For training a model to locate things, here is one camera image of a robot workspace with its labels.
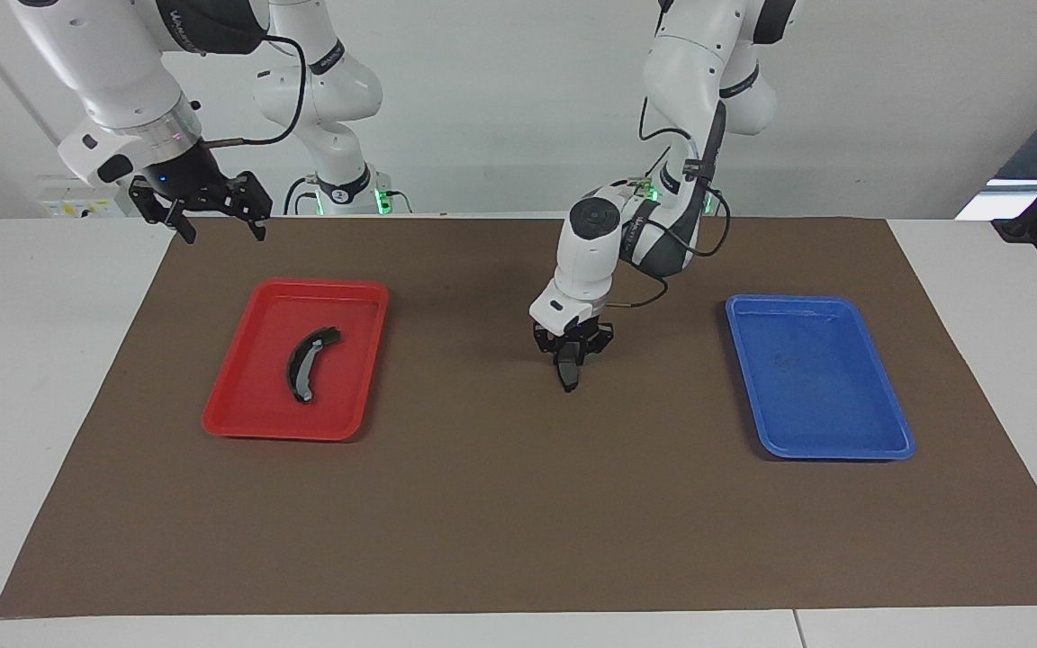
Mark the curved brake shoe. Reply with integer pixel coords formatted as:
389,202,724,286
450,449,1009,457
285,326,343,404

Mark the brown table mat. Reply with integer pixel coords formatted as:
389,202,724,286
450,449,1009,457
0,216,1037,618

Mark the red plastic tray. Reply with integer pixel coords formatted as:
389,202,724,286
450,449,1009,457
202,278,391,443

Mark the blue plastic tray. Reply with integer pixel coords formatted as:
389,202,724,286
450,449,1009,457
724,293,917,462

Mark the black right base cable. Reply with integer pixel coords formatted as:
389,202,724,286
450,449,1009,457
283,175,321,217

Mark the white wall socket box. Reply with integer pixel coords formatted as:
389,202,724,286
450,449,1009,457
35,175,134,220

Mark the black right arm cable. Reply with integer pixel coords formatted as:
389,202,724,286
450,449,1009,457
199,34,308,148

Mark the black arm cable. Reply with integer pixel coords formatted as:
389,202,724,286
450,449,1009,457
199,34,308,148
609,99,733,311

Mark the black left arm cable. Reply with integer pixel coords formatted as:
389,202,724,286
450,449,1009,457
609,99,733,311

